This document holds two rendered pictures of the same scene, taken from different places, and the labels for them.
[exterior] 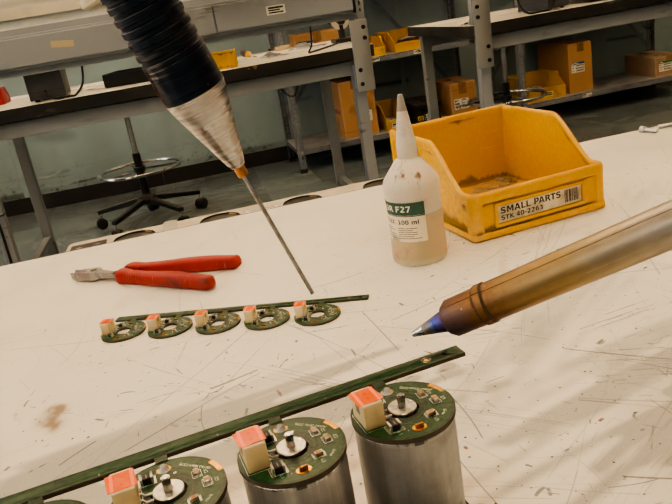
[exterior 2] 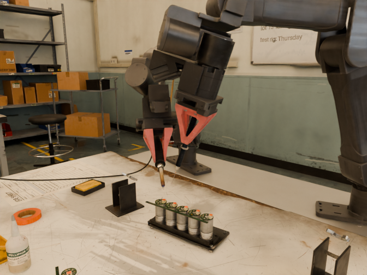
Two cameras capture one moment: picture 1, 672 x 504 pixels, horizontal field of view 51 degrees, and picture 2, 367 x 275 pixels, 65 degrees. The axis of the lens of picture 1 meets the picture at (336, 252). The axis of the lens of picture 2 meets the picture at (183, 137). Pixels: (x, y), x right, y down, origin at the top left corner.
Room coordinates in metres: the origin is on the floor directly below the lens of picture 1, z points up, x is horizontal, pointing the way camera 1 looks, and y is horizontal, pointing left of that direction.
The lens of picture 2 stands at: (0.45, 0.47, 1.09)
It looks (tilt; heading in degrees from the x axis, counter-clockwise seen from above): 14 degrees down; 233
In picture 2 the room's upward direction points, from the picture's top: straight up
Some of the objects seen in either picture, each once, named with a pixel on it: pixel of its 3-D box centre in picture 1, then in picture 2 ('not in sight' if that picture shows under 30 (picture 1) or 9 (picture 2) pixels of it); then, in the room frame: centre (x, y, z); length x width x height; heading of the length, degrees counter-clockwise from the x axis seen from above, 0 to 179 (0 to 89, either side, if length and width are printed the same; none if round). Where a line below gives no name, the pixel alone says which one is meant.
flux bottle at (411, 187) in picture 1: (410, 178); (16, 241); (0.41, -0.05, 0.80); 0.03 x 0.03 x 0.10
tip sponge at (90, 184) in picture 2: not in sight; (88, 186); (0.20, -0.31, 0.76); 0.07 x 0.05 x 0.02; 20
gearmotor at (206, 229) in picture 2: not in sight; (206, 228); (0.11, 0.10, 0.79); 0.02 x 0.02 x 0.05
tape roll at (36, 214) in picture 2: not in sight; (27, 216); (0.37, -0.23, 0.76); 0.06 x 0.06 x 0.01
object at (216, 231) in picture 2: not in sight; (187, 229); (0.11, 0.04, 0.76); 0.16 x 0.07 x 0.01; 108
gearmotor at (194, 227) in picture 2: not in sight; (194, 223); (0.12, 0.07, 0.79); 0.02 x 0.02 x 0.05
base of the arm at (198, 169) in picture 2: not in sight; (187, 154); (-0.15, -0.30, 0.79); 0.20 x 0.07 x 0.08; 85
